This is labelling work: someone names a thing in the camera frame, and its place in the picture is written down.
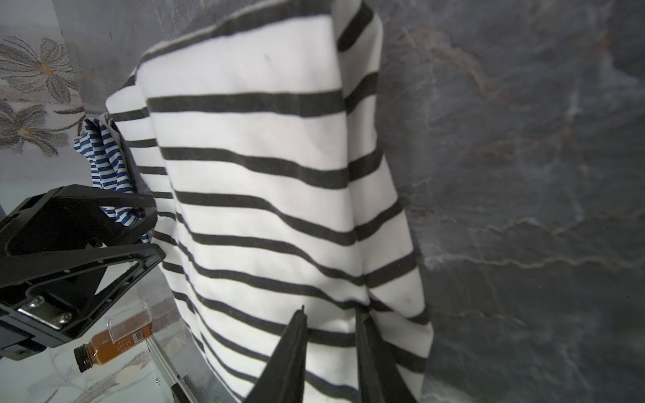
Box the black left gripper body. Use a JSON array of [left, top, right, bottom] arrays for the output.
[[1, 285, 76, 359]]

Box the black white striped tank top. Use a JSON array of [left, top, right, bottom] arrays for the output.
[[106, 1, 433, 402]]

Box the amber spice jar black lid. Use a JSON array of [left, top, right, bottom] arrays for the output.
[[73, 311, 153, 373]]

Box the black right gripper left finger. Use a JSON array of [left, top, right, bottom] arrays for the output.
[[245, 307, 308, 403]]

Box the aluminium mounting rail frame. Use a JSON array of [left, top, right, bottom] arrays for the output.
[[146, 337, 198, 403]]

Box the blue white striped tank top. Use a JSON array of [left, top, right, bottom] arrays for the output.
[[73, 117, 151, 243]]

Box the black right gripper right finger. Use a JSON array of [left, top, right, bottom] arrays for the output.
[[355, 309, 416, 403]]

